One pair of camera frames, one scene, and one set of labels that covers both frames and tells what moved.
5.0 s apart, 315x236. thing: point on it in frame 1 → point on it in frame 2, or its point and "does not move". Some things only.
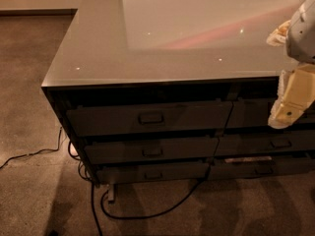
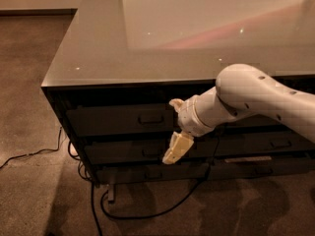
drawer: x=265 y=144 does not move
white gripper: x=301 y=38 → x=187 y=117
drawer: x=148 y=119 does not move
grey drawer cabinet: x=177 y=84 does not move
